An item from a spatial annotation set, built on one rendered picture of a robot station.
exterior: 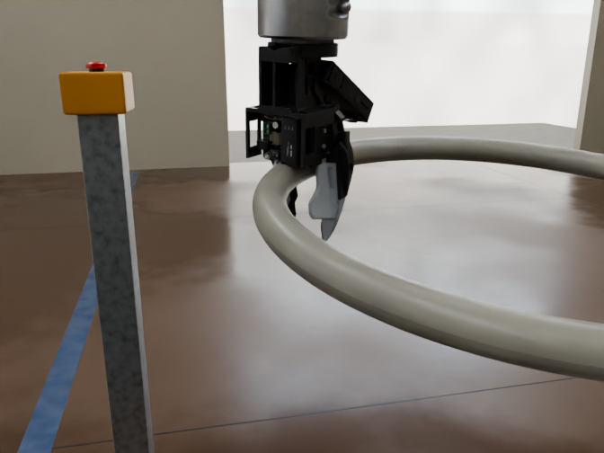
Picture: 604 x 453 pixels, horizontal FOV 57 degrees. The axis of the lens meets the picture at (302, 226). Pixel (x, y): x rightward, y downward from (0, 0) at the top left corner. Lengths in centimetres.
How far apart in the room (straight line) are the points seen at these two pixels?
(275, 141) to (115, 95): 64
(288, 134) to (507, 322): 31
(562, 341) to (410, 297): 8
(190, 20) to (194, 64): 43
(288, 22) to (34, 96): 574
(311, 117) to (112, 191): 73
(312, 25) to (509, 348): 35
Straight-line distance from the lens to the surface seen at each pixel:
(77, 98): 118
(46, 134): 625
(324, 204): 59
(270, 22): 55
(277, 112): 55
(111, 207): 122
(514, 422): 199
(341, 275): 34
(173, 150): 614
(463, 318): 32
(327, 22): 55
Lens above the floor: 110
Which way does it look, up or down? 17 degrees down
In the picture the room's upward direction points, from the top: straight up
